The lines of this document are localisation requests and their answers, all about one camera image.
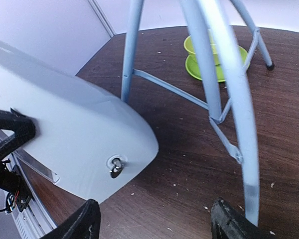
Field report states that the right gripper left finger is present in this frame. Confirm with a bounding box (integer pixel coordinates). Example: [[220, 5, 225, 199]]
[[43, 199, 101, 239]]

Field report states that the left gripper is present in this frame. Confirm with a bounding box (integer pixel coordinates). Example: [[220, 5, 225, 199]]
[[0, 109, 36, 193]]

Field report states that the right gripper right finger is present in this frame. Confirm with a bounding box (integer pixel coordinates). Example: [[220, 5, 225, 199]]
[[211, 198, 275, 239]]

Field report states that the grey metronome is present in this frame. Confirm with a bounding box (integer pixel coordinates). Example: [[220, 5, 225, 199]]
[[0, 41, 158, 202]]

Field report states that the white music stand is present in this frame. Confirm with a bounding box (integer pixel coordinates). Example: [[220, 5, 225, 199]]
[[121, 0, 274, 225]]

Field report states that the green plastic plate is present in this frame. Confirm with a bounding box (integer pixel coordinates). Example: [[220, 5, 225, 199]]
[[185, 46, 248, 83]]

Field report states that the green plastic bowl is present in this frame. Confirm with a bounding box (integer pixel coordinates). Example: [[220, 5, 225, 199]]
[[183, 29, 220, 66]]

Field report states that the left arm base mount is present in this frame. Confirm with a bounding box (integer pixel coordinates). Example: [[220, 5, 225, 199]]
[[5, 171, 32, 214]]

